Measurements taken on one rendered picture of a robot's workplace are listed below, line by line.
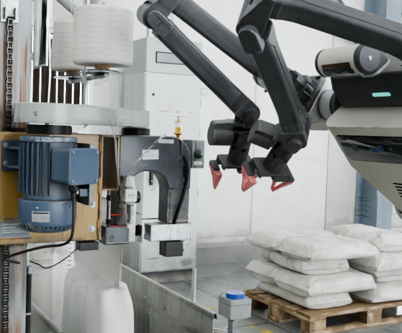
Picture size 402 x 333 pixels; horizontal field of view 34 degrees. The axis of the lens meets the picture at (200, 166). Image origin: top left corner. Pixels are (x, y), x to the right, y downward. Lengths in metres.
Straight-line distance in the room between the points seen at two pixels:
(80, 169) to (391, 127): 0.76
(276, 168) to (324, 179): 5.84
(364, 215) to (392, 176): 6.21
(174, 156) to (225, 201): 4.82
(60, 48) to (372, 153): 0.96
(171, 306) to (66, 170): 1.07
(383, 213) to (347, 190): 0.48
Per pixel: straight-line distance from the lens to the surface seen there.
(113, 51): 1.78
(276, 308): 4.91
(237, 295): 2.09
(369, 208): 7.87
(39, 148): 1.72
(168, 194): 2.06
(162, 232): 2.07
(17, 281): 2.01
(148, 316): 2.81
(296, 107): 1.57
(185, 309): 2.49
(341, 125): 1.74
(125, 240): 2.02
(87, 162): 1.69
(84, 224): 1.98
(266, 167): 1.75
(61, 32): 2.05
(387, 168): 1.73
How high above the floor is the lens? 1.36
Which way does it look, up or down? 3 degrees down
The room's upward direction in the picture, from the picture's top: 2 degrees clockwise
